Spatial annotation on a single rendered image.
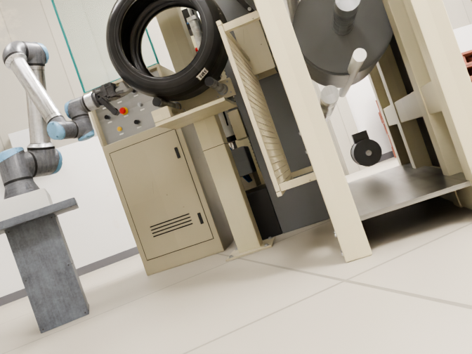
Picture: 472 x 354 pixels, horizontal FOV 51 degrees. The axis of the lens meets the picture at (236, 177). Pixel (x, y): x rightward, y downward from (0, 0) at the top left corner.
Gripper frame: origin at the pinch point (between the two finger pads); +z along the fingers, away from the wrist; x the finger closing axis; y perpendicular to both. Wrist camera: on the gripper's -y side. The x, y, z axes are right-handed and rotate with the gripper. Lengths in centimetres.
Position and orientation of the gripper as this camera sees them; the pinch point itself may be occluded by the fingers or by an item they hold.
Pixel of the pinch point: (132, 89)
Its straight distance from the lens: 263.6
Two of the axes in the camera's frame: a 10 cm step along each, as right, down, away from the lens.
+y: -3.3, -9.4, 0.0
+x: 1.6, -0.6, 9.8
